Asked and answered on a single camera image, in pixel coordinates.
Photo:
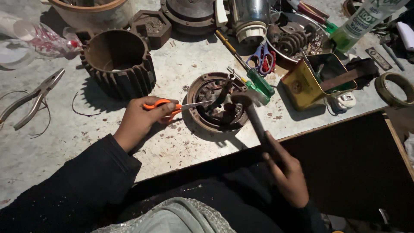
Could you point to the white plastic piece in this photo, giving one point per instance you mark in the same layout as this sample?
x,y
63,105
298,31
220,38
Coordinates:
x,y
221,13

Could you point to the green plastic bottle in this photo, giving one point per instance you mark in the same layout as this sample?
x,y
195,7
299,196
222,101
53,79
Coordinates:
x,y
359,22

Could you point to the steel plate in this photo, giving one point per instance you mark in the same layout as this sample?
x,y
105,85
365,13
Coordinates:
x,y
305,19

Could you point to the person's left hand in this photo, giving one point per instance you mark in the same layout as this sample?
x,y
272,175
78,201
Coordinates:
x,y
135,123

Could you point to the rusty iron bar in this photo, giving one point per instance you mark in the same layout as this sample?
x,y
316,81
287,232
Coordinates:
x,y
346,76

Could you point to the grey metal bolt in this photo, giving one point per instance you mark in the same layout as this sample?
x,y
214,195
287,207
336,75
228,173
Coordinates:
x,y
391,53

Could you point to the rusty hexagonal metal block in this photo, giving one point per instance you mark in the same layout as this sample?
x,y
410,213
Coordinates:
x,y
152,27

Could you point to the dark steel hammer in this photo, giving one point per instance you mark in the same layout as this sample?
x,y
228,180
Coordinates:
x,y
254,116

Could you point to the yellow tin box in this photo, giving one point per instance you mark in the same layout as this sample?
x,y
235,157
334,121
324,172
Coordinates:
x,y
300,87

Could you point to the rusty motor rotor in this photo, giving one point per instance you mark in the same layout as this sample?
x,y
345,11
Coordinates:
x,y
291,40

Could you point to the steel jar with white base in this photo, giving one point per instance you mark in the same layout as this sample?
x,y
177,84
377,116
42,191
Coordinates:
x,y
250,19

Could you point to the white paper roll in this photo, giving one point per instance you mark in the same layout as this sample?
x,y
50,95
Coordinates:
x,y
407,34

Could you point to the small metal name plate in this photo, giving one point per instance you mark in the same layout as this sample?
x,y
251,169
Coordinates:
x,y
378,59

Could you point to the terracotta pot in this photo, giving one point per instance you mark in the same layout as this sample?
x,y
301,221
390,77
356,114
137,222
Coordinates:
x,y
93,14

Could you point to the clear plastic bag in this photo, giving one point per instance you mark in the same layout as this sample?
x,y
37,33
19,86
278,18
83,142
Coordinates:
x,y
42,38

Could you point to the rusty round motor end cover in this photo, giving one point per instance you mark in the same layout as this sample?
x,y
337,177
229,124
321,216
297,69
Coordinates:
x,y
200,118

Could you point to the person's right hand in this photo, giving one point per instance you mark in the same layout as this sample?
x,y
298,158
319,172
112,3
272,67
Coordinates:
x,y
291,181

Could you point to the silver combination pliers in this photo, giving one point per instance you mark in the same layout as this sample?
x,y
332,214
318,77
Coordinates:
x,y
38,93

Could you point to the white lamp holder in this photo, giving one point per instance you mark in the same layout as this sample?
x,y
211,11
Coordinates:
x,y
342,101

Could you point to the rusty finned motor housing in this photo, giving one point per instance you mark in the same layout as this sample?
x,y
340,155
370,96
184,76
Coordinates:
x,y
129,77

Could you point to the rusty round motor part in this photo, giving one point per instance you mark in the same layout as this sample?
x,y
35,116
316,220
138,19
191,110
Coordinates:
x,y
187,16

